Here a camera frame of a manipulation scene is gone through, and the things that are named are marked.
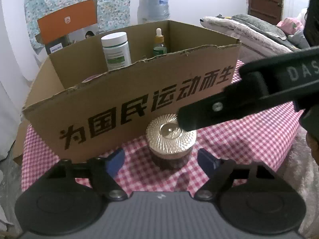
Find white curtain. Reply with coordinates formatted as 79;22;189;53
1;0;39;160

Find pink checkered tablecloth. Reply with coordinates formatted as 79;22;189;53
21;59;303;197

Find orange product box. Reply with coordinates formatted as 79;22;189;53
36;0;98;54

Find white capped plastic bottle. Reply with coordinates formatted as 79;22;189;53
100;31;131;71

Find brown cardboard box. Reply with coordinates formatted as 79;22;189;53
23;21;241;162

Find glass dropper bottle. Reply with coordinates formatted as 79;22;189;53
153;28;167;56

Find water dispenser bottle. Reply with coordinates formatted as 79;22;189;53
137;0;170;24

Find grey folded blankets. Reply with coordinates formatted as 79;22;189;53
200;14;310;63

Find gold lidded glass jar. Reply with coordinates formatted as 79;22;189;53
146;114;197;170

